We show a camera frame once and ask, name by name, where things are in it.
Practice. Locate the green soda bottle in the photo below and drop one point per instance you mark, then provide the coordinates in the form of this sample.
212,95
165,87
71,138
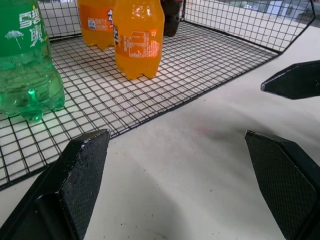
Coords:
25,65

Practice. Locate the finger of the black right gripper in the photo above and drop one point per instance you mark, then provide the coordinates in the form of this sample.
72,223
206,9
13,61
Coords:
282,185

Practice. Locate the black pointed left gripper right finger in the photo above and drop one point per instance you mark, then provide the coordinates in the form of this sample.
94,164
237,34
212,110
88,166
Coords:
295,81

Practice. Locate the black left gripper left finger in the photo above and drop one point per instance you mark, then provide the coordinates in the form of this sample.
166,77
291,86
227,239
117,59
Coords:
75,185

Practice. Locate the orange soda bottle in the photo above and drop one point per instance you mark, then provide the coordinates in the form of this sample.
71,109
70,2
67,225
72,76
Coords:
138,40
96,23

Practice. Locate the dark cola bottle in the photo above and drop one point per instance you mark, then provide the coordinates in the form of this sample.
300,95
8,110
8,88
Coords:
171,17

